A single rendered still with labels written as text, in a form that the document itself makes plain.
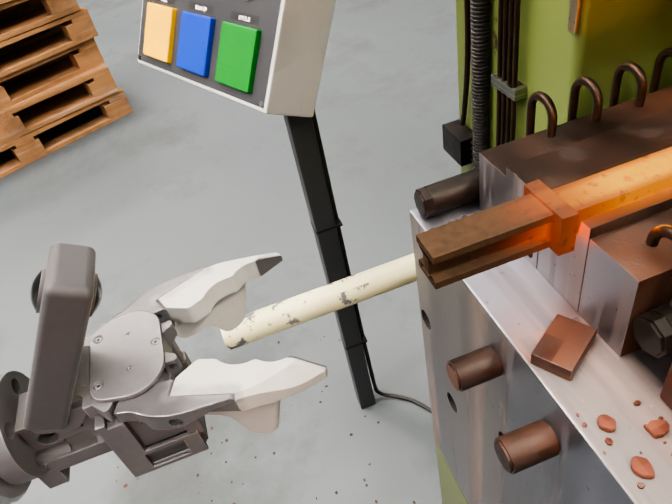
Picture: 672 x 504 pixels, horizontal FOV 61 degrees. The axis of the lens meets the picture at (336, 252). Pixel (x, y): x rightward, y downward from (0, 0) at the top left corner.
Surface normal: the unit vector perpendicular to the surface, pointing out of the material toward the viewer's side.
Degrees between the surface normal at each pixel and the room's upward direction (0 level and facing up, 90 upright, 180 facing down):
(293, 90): 90
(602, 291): 90
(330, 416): 0
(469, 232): 0
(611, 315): 90
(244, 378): 0
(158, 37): 60
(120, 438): 90
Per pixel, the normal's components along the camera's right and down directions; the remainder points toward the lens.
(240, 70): -0.70, 0.11
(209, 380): -0.17, -0.74
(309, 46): 0.68, 0.39
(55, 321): 0.29, 0.58
